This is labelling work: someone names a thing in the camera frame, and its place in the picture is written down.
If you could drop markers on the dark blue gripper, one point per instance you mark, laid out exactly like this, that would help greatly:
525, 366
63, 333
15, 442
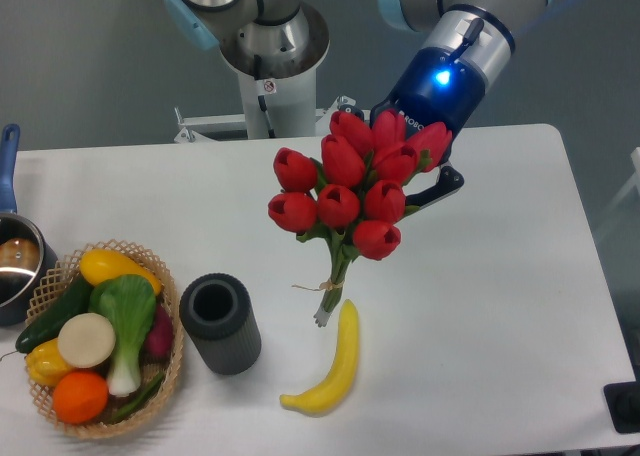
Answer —
445, 82

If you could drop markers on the red tulip bouquet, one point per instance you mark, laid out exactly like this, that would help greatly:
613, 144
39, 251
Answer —
353, 196

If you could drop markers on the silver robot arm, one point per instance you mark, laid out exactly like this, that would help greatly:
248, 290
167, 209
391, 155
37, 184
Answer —
275, 47

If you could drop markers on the dark grey ribbed vase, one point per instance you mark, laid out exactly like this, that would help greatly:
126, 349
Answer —
217, 313

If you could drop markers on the yellow banana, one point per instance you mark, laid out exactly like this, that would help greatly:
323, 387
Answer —
329, 393

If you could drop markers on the green bok choy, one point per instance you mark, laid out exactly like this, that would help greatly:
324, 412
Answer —
128, 302

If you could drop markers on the purple sweet potato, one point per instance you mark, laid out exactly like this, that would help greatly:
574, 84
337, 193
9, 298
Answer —
159, 340

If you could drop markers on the yellow squash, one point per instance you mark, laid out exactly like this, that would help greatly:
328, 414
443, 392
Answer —
100, 265

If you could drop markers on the black device at edge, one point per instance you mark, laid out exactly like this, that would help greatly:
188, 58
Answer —
623, 404

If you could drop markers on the green cucumber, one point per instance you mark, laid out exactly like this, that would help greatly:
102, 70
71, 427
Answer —
47, 326

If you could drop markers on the woven wicker basket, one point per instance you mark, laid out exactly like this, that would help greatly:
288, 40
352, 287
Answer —
165, 370

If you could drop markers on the green bean pod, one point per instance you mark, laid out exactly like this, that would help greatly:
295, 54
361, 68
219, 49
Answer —
144, 395

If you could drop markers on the cream round bun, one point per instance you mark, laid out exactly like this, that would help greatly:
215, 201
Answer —
86, 340

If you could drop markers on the orange fruit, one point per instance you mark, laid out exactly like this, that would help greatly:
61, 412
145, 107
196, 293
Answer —
80, 396

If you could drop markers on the yellow bell pepper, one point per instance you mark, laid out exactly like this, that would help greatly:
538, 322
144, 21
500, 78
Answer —
45, 365

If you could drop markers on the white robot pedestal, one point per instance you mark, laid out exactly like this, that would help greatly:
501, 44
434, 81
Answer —
279, 107

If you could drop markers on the metal base frame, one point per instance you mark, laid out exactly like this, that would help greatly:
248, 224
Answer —
233, 126

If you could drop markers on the blue handled saucepan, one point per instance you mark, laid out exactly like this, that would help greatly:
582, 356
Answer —
25, 255

